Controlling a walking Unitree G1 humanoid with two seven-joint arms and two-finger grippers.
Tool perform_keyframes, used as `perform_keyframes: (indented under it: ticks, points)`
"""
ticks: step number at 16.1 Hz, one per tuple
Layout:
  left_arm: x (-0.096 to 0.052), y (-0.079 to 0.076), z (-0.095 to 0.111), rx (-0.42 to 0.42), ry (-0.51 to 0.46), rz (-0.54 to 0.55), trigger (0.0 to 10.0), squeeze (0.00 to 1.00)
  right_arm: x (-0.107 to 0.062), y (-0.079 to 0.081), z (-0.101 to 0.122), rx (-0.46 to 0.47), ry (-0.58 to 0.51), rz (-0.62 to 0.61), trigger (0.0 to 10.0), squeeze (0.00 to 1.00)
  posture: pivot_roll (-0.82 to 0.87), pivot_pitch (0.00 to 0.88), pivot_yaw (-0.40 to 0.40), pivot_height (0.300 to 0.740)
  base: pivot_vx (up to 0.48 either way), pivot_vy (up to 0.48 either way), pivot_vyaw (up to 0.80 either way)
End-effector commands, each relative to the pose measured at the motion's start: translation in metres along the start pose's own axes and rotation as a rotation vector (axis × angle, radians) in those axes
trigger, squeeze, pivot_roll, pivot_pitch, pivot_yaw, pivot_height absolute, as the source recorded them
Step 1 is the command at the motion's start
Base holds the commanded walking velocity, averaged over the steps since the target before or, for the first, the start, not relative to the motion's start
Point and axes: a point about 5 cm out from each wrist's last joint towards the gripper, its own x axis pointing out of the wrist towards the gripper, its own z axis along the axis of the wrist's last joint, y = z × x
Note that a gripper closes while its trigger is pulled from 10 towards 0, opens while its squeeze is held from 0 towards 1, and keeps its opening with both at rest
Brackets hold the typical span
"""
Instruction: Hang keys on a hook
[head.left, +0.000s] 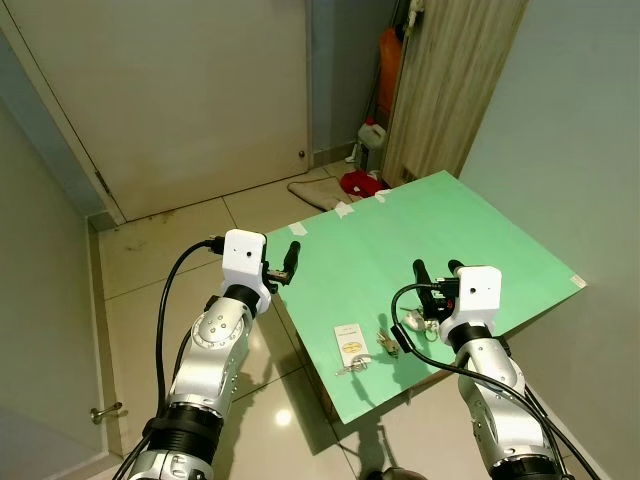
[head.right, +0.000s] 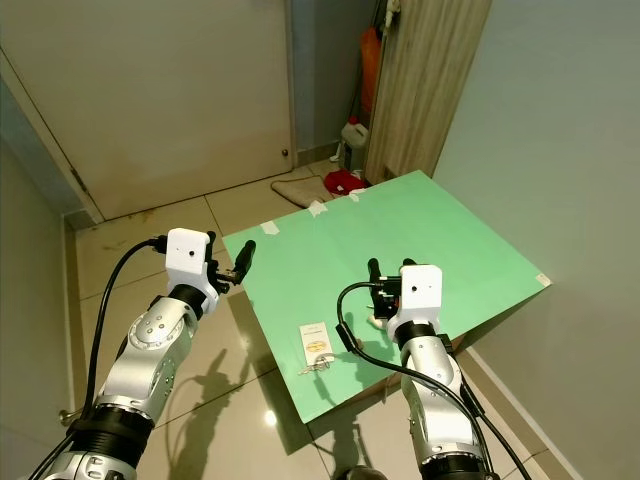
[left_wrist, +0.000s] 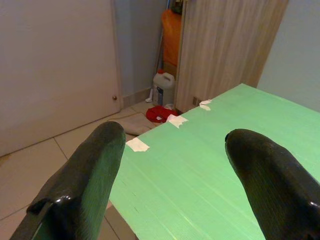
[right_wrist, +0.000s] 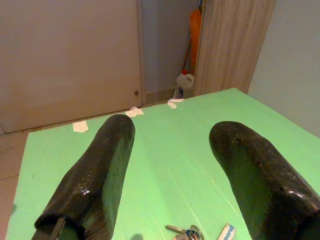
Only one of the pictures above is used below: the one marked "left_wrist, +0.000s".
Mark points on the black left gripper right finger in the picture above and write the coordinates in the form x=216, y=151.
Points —
x=275, y=180

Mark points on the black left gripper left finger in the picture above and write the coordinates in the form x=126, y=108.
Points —
x=75, y=180

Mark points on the white tape strip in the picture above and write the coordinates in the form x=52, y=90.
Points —
x=138, y=145
x=206, y=104
x=178, y=121

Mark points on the green table cover sheet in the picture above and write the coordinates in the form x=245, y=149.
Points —
x=200, y=170

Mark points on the beige floor mat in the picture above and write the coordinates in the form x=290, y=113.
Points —
x=138, y=125

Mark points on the red cloth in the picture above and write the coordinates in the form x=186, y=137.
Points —
x=160, y=113

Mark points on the white door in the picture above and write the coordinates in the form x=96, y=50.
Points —
x=57, y=72

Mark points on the white plastic jerrycan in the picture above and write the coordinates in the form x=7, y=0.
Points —
x=163, y=88

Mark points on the white mop stick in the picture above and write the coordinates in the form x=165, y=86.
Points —
x=156, y=65

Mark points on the light wood cabinet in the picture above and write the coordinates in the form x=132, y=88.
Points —
x=225, y=47

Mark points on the orange plastic bag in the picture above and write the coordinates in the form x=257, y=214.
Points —
x=171, y=37

